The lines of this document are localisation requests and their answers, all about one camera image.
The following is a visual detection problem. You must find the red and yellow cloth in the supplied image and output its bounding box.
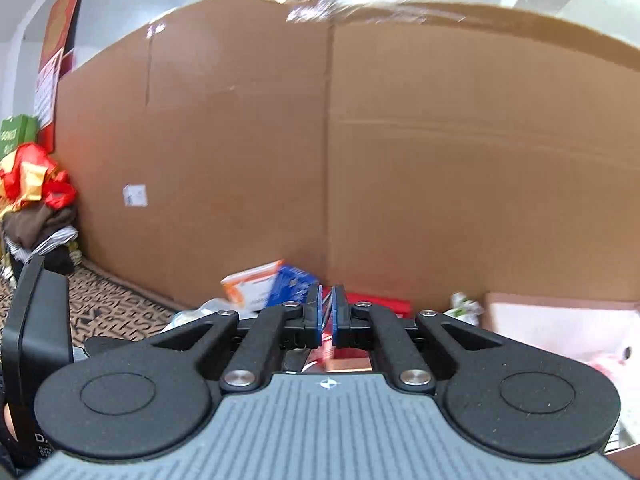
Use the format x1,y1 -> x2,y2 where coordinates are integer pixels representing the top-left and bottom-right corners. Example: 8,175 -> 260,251
0,142 -> 79,214

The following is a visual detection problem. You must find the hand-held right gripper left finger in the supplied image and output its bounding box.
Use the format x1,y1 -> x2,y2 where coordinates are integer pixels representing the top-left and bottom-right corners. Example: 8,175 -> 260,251
150,285 -> 324,393

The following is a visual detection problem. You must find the striped grey cloth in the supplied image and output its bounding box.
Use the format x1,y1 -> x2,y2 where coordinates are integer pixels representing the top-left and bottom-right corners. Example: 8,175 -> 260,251
5,227 -> 79,262

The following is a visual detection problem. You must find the white and green packet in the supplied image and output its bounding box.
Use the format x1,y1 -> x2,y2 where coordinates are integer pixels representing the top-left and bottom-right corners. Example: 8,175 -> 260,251
442,292 -> 486,329

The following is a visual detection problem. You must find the green box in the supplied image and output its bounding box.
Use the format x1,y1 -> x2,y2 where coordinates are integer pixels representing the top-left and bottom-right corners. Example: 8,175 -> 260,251
0,115 -> 39,159

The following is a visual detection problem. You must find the white and orange box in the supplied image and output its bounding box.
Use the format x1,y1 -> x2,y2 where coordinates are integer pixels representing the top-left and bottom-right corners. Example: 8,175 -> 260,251
220,259 -> 286,312

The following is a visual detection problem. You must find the blue packet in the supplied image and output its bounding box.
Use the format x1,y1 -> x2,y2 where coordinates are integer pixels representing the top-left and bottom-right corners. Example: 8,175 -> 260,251
266,265 -> 321,309

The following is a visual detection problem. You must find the red wall poster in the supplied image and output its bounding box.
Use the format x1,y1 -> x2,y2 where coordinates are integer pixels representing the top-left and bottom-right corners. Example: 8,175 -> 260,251
34,0 -> 89,153

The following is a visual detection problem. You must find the large brown cardboard box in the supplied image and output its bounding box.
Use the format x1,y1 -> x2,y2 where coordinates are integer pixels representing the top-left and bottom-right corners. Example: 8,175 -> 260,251
52,0 -> 640,312

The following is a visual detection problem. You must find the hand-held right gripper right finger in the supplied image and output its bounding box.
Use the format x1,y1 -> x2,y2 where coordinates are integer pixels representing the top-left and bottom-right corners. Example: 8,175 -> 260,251
332,285 -> 503,393

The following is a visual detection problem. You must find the clear plastic bag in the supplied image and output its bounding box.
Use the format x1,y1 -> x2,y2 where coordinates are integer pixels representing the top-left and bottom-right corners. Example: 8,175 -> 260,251
159,298 -> 242,334

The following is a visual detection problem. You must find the brown patterned mat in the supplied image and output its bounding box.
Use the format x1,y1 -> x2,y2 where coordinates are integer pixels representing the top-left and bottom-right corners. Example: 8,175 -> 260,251
0,262 -> 189,349

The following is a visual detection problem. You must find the red box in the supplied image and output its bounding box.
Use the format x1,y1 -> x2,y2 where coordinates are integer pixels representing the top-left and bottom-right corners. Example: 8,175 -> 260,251
322,292 -> 412,359

